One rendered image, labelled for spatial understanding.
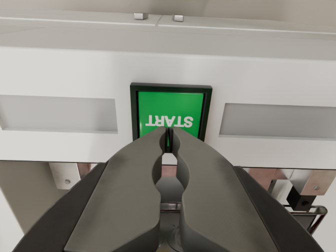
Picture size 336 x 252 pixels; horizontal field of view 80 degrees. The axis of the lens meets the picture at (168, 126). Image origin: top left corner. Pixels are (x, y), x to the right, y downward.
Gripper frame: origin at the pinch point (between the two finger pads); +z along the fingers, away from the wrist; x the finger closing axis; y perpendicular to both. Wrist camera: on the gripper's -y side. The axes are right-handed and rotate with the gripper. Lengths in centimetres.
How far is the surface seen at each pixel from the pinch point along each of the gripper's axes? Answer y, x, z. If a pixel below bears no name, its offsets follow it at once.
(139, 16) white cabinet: -5.1, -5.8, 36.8
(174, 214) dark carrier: 20.0, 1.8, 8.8
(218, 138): 2.3, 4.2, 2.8
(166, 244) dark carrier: 28.0, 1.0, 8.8
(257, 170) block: 10.3, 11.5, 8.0
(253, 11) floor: -7, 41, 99
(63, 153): 4.3, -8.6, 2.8
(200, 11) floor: -6, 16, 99
